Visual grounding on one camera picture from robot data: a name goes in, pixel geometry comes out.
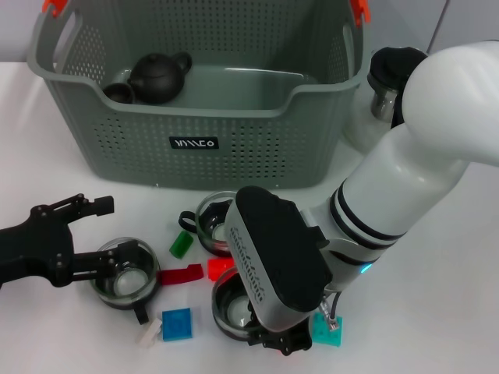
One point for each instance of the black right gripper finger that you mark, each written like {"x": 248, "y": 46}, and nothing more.
{"x": 288, "y": 341}

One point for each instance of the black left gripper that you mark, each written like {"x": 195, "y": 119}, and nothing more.
{"x": 35, "y": 249}

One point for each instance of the glass teacup with black holder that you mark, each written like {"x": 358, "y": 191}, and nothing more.
{"x": 230, "y": 308}
{"x": 117, "y": 300}
{"x": 206, "y": 233}

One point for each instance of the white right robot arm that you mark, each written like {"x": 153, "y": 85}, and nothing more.
{"x": 429, "y": 117}

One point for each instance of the small black clay teacup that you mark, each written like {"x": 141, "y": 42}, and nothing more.
{"x": 117, "y": 92}

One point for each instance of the grey perforated storage basket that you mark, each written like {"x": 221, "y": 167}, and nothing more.
{"x": 234, "y": 156}

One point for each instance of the teal square toy brick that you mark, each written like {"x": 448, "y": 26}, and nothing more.
{"x": 331, "y": 338}

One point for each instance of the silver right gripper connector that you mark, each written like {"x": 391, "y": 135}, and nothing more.
{"x": 331, "y": 322}

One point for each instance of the green toy brick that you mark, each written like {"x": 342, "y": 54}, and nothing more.
{"x": 181, "y": 244}

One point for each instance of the dark red toy brick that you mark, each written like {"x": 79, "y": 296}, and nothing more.
{"x": 179, "y": 276}

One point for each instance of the orange sloped toy brick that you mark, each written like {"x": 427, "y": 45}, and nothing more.
{"x": 216, "y": 269}

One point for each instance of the white toy brick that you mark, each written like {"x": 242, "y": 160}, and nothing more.
{"x": 149, "y": 332}

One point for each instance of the blue square toy brick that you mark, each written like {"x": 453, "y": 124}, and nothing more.
{"x": 177, "y": 325}

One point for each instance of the black clay teapot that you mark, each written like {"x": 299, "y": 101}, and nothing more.
{"x": 156, "y": 78}

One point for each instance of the glass pitcher with black lid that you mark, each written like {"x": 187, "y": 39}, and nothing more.
{"x": 390, "y": 66}

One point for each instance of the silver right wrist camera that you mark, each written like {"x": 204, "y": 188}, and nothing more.
{"x": 273, "y": 253}

